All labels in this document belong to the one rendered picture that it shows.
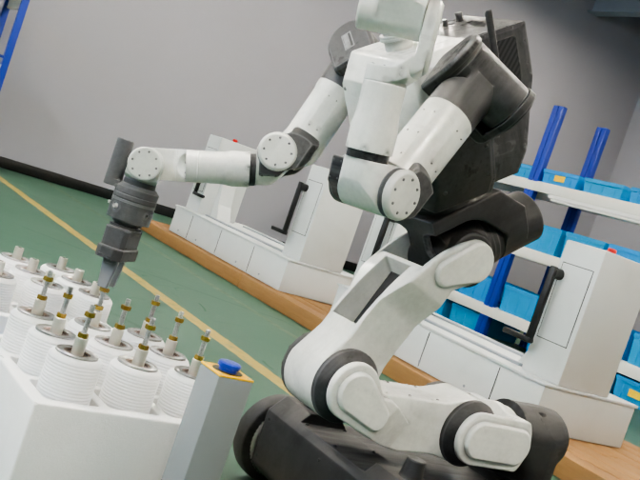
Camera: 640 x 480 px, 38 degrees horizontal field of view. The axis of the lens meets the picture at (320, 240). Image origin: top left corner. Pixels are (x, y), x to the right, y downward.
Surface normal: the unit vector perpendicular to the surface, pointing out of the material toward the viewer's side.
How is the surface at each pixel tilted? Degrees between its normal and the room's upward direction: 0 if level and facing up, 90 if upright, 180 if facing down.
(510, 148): 95
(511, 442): 90
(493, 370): 90
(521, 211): 90
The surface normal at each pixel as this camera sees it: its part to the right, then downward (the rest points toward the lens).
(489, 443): 0.51, 0.21
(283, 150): 0.12, -0.05
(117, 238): -0.14, 0.00
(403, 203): 0.68, 0.26
